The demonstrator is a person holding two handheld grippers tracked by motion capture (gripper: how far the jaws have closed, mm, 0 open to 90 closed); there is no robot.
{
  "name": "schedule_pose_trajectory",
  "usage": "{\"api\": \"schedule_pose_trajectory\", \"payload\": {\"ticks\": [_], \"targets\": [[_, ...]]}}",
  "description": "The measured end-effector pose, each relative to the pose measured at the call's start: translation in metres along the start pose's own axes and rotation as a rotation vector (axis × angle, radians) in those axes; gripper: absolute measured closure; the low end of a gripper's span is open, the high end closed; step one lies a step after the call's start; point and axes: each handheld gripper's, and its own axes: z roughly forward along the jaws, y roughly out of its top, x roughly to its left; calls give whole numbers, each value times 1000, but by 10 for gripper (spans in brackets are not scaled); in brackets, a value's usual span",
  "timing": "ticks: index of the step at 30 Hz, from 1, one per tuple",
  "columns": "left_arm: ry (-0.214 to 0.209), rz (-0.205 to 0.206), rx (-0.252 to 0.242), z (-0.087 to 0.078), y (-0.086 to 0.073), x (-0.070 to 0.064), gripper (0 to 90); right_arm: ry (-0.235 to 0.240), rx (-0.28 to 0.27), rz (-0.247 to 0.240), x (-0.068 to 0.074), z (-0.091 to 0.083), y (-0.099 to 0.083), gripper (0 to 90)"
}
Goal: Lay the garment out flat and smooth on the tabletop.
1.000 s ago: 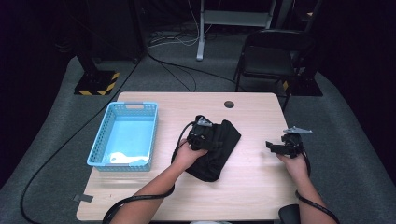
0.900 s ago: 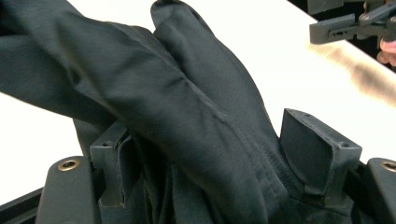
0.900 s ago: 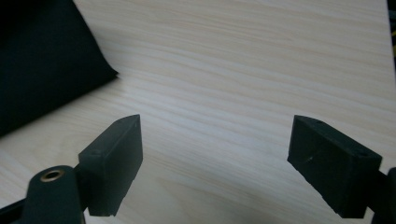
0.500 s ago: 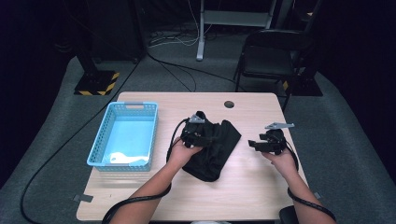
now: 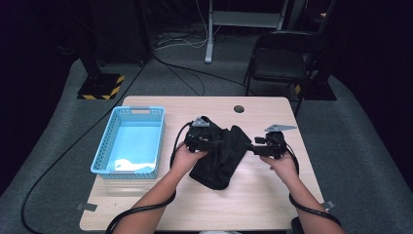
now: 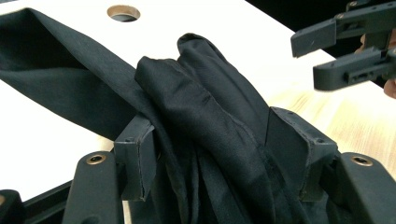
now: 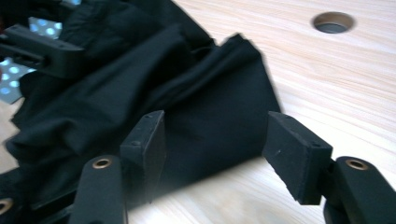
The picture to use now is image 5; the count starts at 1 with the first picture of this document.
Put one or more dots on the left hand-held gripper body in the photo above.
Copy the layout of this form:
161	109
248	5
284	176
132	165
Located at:
198	135

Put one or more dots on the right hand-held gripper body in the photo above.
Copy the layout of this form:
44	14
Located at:
272	146

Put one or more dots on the black short-sleeved shirt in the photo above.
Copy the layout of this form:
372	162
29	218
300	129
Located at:
224	156

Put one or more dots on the blue plastic basket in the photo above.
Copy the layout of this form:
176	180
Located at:
130	143

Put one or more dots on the person's right hand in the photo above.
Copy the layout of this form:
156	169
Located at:
282	167

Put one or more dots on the person's left hand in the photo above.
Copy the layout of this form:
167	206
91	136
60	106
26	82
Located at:
186	161

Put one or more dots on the black stand with striped base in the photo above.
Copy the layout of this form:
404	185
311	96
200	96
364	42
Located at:
316	89
100	86

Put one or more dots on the grey tape piece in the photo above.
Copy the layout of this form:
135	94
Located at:
328	204
87	206

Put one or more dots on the black folding chair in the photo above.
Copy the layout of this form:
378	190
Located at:
282	65

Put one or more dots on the black cabinet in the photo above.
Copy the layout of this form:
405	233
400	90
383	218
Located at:
120	29

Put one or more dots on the white metal desk frame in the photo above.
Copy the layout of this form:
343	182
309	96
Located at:
242	19

